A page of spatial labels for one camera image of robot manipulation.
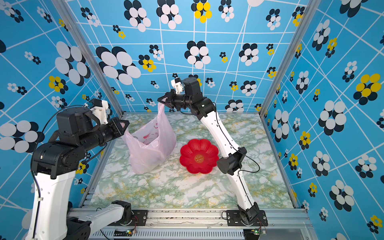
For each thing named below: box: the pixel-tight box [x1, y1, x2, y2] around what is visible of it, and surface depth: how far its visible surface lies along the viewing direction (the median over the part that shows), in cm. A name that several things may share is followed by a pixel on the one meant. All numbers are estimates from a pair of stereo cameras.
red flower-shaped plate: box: [179, 139, 220, 174], surface depth 98 cm
